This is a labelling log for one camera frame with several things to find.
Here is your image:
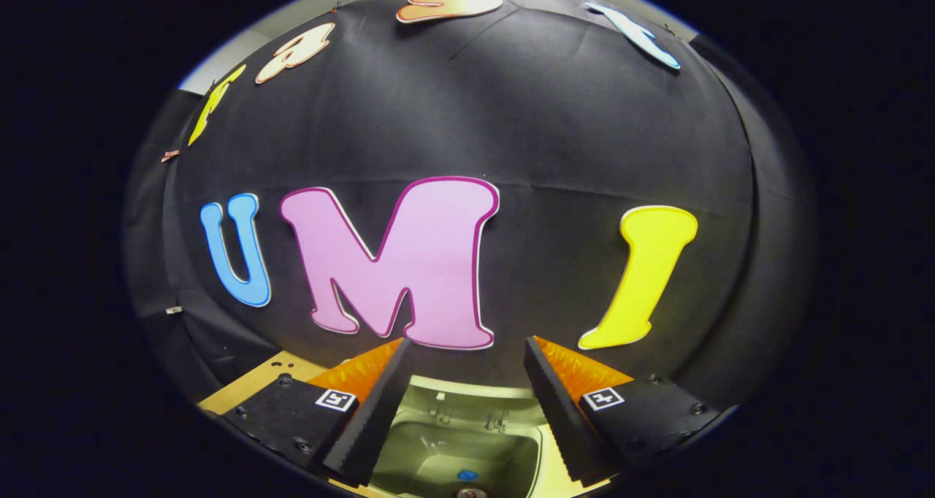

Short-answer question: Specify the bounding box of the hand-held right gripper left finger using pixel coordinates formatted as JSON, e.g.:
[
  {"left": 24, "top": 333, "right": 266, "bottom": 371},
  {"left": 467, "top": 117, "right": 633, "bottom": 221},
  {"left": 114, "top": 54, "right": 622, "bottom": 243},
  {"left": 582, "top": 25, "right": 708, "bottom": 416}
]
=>
[{"left": 219, "top": 337, "right": 416, "bottom": 488}]

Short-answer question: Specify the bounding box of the black backdrop cloth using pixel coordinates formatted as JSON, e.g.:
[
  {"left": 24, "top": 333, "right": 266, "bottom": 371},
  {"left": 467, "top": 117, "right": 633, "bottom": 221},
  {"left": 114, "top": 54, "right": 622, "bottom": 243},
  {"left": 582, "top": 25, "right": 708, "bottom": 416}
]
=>
[{"left": 123, "top": 0, "right": 817, "bottom": 411}]

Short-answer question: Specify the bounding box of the green desktop garbage bin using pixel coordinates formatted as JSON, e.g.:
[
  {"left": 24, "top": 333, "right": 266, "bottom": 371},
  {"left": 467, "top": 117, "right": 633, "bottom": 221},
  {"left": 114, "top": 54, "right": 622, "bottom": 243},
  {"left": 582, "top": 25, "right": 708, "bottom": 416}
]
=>
[{"left": 369, "top": 374, "right": 560, "bottom": 498}]

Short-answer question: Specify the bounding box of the wooden desktop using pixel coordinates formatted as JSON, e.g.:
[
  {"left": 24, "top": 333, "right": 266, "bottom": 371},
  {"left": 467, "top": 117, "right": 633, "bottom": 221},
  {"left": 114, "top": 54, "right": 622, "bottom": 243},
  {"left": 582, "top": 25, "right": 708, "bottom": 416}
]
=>
[{"left": 197, "top": 349, "right": 611, "bottom": 498}]

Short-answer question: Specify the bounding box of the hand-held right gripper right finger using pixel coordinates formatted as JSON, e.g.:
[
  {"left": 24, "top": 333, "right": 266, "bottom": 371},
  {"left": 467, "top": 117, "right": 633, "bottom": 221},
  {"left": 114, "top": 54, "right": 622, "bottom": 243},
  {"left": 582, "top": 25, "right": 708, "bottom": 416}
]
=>
[{"left": 523, "top": 335, "right": 724, "bottom": 486}]

